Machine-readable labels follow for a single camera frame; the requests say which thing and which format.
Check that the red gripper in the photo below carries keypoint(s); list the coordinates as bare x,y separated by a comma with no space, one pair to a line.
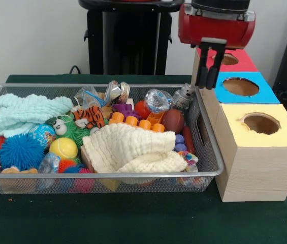
214,29

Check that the colourful dotted cloth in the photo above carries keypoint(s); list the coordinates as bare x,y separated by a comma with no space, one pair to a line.
189,158

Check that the cream muslin cloth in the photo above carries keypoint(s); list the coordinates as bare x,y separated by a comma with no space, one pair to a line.
133,145

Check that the wooden box with three holes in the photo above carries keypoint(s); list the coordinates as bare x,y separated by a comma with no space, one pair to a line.
260,172

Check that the silver toy robot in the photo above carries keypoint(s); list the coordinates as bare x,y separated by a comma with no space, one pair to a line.
182,100

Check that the brown toy football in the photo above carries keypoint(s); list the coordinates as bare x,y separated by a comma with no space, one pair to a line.
172,122

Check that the orange toy building block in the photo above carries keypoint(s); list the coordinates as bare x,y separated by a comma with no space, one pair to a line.
133,120

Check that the tiger plush toy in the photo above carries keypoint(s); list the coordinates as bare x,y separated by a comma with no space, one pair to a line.
91,115

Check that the dark green tablecloth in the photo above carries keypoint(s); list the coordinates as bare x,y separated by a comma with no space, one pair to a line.
133,218

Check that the yellow tennis ball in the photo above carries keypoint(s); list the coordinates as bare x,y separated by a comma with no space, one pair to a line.
63,148

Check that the globe print ball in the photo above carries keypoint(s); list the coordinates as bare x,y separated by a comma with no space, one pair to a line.
43,134

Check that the mint green muslin cloth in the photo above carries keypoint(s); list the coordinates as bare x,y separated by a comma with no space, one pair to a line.
24,111

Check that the blue spiky rubber ball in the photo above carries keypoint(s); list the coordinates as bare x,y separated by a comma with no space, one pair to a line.
20,152

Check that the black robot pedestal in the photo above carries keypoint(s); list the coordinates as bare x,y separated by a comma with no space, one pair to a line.
123,38

